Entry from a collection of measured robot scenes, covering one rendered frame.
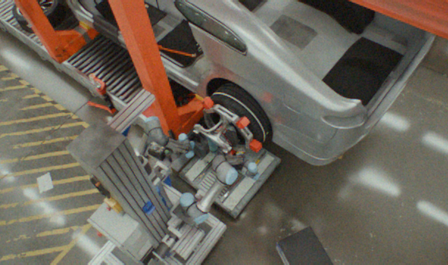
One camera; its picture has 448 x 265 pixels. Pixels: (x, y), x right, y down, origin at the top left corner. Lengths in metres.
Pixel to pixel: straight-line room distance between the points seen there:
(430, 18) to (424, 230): 3.22
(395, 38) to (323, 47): 0.75
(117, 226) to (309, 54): 2.42
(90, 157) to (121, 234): 0.82
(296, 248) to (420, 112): 2.35
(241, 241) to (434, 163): 2.25
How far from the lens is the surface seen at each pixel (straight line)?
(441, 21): 1.29
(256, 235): 3.97
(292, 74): 2.78
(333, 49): 4.08
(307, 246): 3.61
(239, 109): 3.24
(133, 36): 2.74
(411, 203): 4.38
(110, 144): 2.20
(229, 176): 2.77
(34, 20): 4.68
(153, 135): 2.94
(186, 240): 3.23
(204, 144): 3.97
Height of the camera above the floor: 3.79
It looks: 57 degrees down
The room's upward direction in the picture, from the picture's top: 8 degrees counter-clockwise
